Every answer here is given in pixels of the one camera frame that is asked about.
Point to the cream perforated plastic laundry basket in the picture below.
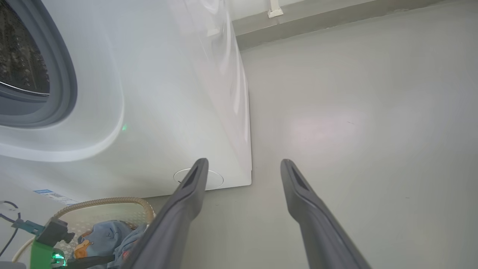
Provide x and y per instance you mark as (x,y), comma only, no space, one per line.
(112,211)

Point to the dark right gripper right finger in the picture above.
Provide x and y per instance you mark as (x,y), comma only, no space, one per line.
(317,231)

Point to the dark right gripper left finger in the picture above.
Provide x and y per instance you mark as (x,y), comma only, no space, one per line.
(175,224)

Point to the blue patterned cloth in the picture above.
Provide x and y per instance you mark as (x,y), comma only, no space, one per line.
(101,235)

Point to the blue energy label sticker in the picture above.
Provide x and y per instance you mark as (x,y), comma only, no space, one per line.
(52,195)

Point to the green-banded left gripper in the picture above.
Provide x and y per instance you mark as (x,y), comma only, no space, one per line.
(43,257)

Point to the white front-load washing machine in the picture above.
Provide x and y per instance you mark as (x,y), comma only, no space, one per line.
(157,112)

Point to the white metal railing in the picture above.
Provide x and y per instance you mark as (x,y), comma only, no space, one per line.
(275,11)

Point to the round white filter cover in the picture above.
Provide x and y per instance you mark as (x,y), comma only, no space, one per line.
(214,179)

